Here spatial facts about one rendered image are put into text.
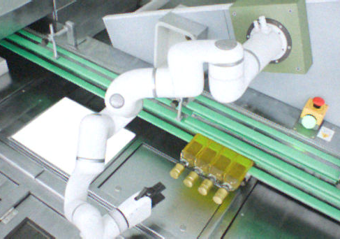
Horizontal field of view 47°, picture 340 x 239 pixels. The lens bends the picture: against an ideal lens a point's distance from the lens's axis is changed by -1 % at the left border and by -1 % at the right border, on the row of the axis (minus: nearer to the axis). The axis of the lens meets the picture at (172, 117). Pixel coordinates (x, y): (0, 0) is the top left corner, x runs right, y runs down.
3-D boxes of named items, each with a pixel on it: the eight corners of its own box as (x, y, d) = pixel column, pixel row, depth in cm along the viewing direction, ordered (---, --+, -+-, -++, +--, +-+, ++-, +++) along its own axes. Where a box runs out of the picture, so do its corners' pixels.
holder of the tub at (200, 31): (165, 69, 169) (155, 78, 164) (169, 11, 150) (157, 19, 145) (200, 85, 163) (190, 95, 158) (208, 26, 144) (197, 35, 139)
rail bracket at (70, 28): (79, 39, 185) (42, 61, 170) (75, 7, 173) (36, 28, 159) (86, 42, 183) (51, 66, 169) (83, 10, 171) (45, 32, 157)
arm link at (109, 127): (127, 163, 109) (139, 158, 124) (135, 87, 109) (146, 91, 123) (71, 156, 111) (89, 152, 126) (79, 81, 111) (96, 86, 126)
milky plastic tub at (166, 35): (165, 59, 165) (153, 69, 160) (168, 11, 150) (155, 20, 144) (201, 75, 159) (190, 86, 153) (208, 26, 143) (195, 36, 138)
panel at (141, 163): (65, 98, 183) (7, 142, 161) (65, 93, 181) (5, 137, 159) (239, 193, 151) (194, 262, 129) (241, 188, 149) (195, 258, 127)
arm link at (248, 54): (231, 75, 122) (202, 102, 112) (231, 36, 114) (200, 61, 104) (260, 83, 117) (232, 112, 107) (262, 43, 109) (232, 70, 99)
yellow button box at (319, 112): (304, 110, 141) (297, 122, 136) (311, 95, 136) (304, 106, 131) (323, 119, 138) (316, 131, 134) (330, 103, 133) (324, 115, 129)
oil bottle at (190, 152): (206, 130, 156) (176, 164, 143) (207, 119, 153) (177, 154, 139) (218, 136, 154) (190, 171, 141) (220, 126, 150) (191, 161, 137)
